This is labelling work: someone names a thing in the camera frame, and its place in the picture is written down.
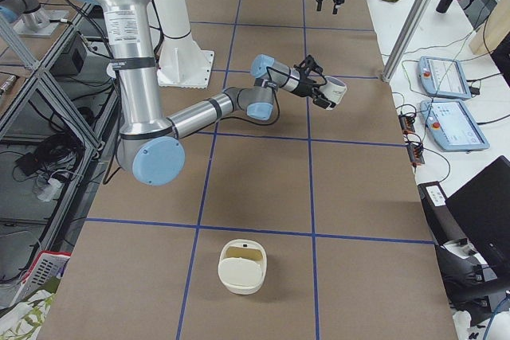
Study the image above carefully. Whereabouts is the aluminium frame post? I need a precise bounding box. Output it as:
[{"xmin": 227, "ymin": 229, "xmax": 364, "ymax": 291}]
[{"xmin": 381, "ymin": 0, "xmax": 431, "ymax": 83}]

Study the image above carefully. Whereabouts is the white plastic basket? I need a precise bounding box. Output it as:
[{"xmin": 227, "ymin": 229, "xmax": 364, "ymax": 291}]
[{"xmin": 12, "ymin": 251, "xmax": 71, "ymax": 304}]

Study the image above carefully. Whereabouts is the white pedestal column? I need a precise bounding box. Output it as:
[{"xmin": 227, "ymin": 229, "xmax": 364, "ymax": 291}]
[{"xmin": 154, "ymin": 0, "xmax": 214, "ymax": 88}]

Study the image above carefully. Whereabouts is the green patterned cloth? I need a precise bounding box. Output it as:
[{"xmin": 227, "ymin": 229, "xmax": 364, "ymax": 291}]
[{"xmin": 1, "ymin": 278, "xmax": 60, "ymax": 339}]

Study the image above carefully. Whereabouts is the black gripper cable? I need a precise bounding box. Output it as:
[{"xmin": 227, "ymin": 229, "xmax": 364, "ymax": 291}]
[{"xmin": 226, "ymin": 64, "xmax": 328, "ymax": 126}]

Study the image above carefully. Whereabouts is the lower teach pendant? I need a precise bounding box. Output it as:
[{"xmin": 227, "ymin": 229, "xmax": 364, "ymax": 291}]
[{"xmin": 420, "ymin": 100, "xmax": 490, "ymax": 152}]

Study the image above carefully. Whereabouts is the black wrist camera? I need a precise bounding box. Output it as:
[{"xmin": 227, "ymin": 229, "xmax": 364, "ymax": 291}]
[{"xmin": 294, "ymin": 55, "xmax": 323, "ymax": 77}]

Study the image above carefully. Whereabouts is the teach pendant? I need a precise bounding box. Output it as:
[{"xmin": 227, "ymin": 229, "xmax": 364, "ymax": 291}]
[
  {"xmin": 420, "ymin": 100, "xmax": 490, "ymax": 152},
  {"xmin": 418, "ymin": 56, "xmax": 472, "ymax": 100}
]

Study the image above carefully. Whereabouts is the cream lidded bin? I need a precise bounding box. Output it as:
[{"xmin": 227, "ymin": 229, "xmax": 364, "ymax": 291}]
[{"xmin": 218, "ymin": 239, "xmax": 267, "ymax": 295}]

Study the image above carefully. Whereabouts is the black office chair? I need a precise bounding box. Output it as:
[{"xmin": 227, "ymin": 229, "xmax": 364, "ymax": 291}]
[{"xmin": 418, "ymin": 156, "xmax": 509, "ymax": 324}]

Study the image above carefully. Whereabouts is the upper teach pendant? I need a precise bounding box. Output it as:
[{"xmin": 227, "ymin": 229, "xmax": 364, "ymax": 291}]
[{"xmin": 418, "ymin": 56, "xmax": 472, "ymax": 100}]

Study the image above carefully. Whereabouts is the orange terminal block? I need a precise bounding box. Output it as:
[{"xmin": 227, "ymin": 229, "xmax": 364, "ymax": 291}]
[{"xmin": 398, "ymin": 113, "xmax": 425, "ymax": 169}]

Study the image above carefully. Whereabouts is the white mug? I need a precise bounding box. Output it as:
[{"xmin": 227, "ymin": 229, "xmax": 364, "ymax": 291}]
[{"xmin": 320, "ymin": 76, "xmax": 347, "ymax": 110}]

